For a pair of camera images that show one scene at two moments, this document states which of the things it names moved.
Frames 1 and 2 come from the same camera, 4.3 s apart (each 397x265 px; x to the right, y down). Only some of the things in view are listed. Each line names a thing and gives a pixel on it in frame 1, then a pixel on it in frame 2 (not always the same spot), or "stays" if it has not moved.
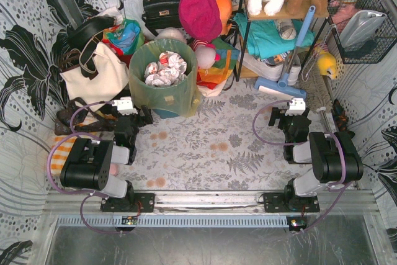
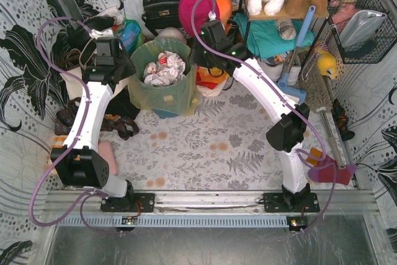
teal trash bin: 164,113 stays
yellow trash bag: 182,97 stays
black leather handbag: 162,12 stays
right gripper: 281,118 → 200,57
